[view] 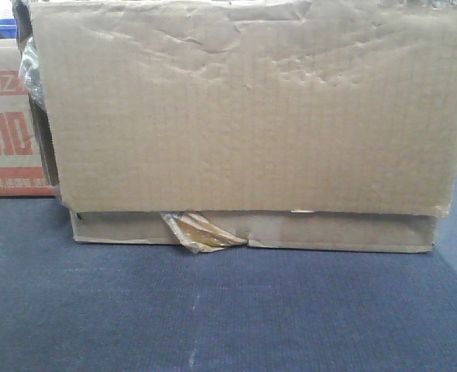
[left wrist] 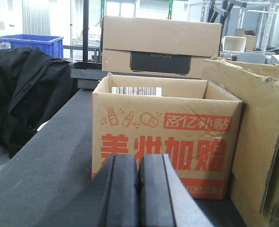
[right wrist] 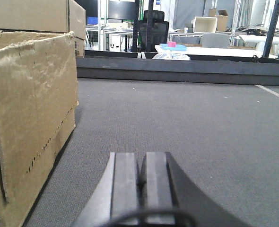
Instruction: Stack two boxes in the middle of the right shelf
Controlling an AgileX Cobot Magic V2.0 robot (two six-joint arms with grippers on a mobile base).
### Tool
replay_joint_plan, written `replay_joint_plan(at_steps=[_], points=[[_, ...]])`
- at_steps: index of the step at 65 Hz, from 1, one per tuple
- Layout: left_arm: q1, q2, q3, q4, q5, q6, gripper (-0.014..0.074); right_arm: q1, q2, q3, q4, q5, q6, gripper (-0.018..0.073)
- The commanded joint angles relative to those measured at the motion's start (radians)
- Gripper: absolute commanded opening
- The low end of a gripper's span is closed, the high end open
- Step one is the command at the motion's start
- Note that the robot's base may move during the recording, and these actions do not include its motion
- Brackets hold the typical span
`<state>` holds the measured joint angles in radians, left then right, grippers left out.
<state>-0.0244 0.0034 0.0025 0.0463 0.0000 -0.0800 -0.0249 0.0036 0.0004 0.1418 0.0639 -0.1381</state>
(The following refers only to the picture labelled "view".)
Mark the large plain cardboard box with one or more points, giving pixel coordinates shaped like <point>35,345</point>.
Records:
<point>322,125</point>

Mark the red printed cardboard box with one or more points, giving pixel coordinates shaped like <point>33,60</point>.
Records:
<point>21,171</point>

